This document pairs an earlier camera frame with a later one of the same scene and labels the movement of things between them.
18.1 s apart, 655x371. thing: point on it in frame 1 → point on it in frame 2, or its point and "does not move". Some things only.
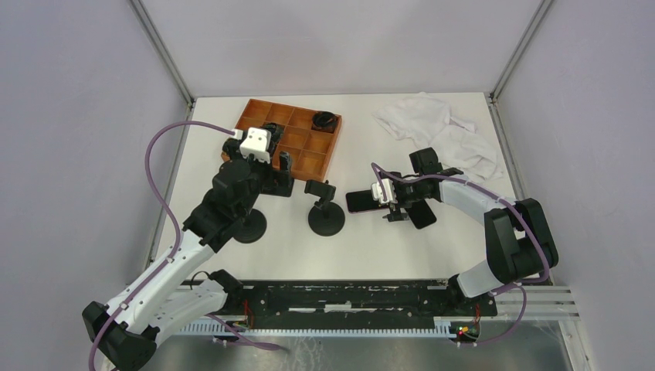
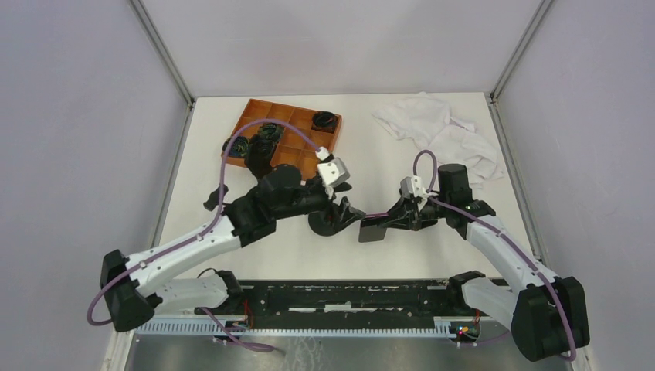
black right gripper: [395, 214] → [406, 214]
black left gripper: [275, 178] → [346, 214]
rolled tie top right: [324, 121] does not move
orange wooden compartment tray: [309, 148] does not move
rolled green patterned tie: [276, 132] does not move
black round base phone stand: [326, 219] does not move
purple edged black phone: [363, 200] → [370, 229]
